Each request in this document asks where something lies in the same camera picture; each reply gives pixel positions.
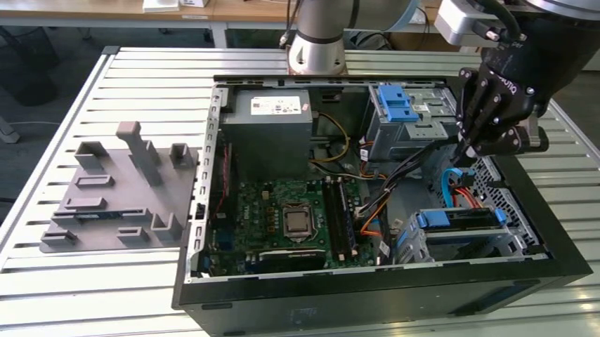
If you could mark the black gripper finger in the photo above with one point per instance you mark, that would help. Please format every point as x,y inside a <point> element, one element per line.
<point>476,105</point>
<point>511,140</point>

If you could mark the hard disk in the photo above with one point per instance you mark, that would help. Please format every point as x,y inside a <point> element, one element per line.
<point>433,218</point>

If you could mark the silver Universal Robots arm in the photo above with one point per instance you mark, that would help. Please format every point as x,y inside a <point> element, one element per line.
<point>318,21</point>

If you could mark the grey metal drive cage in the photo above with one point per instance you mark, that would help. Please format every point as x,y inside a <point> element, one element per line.
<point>421,135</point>

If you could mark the blue plastic latch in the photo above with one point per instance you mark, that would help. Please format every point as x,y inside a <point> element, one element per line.
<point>396,105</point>

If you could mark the black RAM slot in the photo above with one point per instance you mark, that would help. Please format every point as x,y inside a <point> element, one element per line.
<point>333,217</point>

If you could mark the grey power supply unit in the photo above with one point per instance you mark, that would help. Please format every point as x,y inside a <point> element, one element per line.
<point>267,147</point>

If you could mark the black CPU socket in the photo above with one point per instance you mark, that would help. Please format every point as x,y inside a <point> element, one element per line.
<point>295,207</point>

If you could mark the silver CPU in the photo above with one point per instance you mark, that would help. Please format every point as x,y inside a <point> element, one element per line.
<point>297,223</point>

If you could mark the black graphics card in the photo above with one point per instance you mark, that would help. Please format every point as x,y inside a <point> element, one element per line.
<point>290,261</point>

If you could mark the green motherboard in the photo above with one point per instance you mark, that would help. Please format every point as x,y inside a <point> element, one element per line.
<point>255,228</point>

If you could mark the black open PC case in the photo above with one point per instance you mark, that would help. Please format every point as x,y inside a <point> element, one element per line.
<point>328,309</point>

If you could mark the small white box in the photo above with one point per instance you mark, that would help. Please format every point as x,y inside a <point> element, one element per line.
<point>193,3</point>

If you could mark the large white box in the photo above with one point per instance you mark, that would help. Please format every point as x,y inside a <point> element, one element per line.
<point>162,5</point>

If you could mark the grey plastic parts rack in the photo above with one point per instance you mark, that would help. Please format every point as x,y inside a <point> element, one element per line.
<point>116,196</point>

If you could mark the dark blue RAM stick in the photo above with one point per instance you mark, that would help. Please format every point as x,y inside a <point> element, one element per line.
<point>96,216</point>

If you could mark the black mesh bin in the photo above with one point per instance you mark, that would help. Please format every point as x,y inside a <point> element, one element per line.
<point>28,70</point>

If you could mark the grey desk foot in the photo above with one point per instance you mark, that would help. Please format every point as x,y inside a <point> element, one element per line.
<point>7,131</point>

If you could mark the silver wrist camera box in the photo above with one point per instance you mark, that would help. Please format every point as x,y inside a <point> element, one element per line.
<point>461,24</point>

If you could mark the wooden desk white frame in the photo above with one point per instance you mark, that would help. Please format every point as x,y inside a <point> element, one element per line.
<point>94,10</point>
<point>253,25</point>

